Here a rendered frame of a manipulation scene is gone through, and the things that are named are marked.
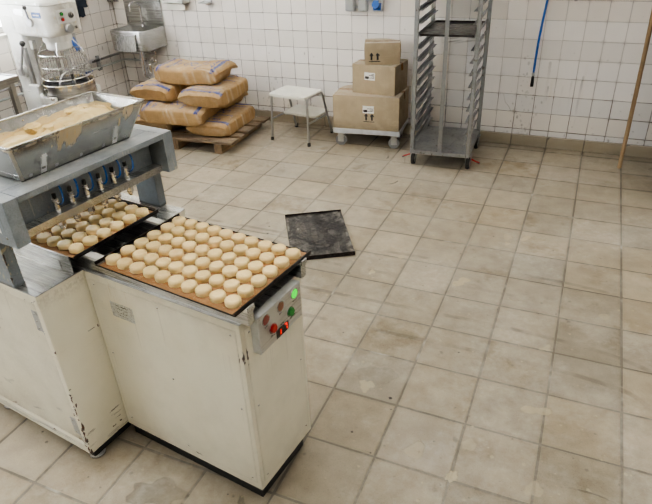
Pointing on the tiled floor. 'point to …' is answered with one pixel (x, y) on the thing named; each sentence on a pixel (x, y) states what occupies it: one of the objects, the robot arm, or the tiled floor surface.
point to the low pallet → (217, 137)
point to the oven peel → (638, 82)
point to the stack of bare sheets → (319, 234)
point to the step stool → (300, 106)
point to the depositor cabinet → (58, 351)
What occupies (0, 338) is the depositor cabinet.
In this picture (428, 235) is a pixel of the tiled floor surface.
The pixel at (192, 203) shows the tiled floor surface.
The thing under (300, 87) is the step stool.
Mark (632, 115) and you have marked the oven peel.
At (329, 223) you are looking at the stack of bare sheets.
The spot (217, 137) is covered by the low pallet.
